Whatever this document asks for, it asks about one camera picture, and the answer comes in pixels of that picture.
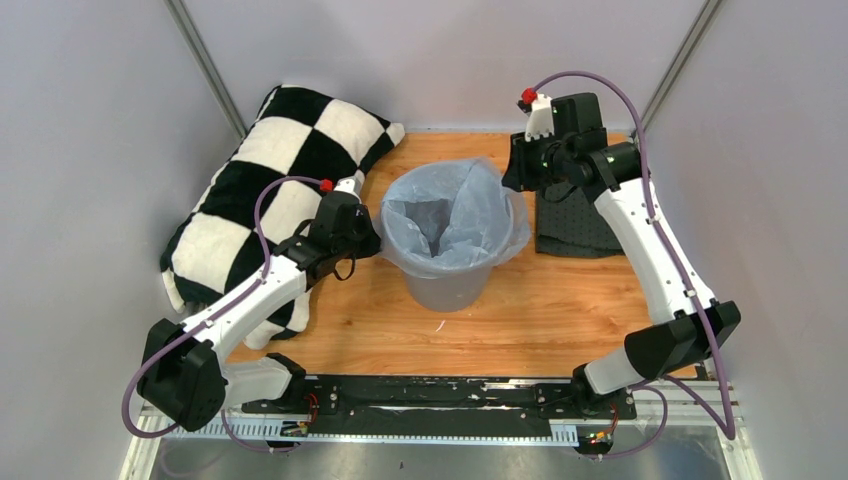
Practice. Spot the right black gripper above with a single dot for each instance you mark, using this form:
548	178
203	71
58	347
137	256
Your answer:
519	175

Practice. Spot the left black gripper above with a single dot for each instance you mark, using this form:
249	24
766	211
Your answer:
372	241

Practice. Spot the blue translucent trash bag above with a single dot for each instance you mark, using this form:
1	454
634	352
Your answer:
451	217

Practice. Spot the grey plastic trash bin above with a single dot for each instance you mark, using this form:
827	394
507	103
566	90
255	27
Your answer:
449	292

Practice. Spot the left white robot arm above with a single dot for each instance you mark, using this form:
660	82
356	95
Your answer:
185	373

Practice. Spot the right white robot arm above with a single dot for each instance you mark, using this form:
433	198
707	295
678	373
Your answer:
689	322

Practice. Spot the dark grey dotted cloth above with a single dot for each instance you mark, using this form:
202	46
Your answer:
576	225

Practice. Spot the black white checkered pillow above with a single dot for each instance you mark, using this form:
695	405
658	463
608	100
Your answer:
268	187

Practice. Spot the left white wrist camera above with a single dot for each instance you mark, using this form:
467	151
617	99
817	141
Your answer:
350	185

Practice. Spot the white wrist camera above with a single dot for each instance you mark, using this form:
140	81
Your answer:
350	185
540	116

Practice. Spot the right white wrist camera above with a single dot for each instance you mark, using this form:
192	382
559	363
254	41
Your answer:
540	116

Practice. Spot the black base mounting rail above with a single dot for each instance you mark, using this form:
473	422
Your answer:
444	411

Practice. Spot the right aluminium frame post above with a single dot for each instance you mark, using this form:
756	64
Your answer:
698	29

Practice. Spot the aluminium frame post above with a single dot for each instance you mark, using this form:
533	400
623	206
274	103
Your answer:
185	24
698	29

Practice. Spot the left aluminium frame post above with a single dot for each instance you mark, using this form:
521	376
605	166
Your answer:
185	24

